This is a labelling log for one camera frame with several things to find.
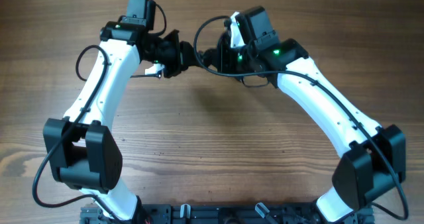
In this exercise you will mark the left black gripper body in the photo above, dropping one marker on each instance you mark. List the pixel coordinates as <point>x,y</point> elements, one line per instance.
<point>156,54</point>

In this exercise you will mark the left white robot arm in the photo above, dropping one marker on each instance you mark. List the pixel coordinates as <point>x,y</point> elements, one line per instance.
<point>81,151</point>

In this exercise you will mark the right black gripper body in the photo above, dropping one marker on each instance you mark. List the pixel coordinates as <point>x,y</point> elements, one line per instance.
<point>238,59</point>

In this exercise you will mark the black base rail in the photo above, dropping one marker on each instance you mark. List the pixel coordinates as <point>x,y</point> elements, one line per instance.
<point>186,214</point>

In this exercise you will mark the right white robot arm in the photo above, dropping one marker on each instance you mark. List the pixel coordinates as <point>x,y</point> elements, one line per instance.
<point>372,157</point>

